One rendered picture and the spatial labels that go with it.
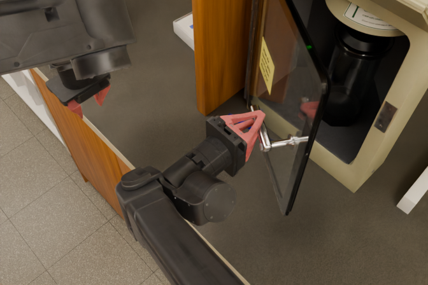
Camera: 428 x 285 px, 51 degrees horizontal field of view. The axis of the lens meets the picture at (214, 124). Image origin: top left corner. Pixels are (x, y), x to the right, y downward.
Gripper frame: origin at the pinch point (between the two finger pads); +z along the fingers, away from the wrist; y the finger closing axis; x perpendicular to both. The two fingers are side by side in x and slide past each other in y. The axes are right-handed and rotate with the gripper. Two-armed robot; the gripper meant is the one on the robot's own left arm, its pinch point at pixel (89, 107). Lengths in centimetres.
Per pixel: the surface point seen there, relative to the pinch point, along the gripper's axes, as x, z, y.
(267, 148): -34.9, -10.4, 13.1
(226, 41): -8.7, -4.5, 29.7
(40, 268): 34, 110, -31
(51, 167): 71, 110, -3
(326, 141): -35.4, 8.6, 33.5
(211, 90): -8.7, 7.9, 25.1
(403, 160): -48, 16, 47
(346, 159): -41, 9, 33
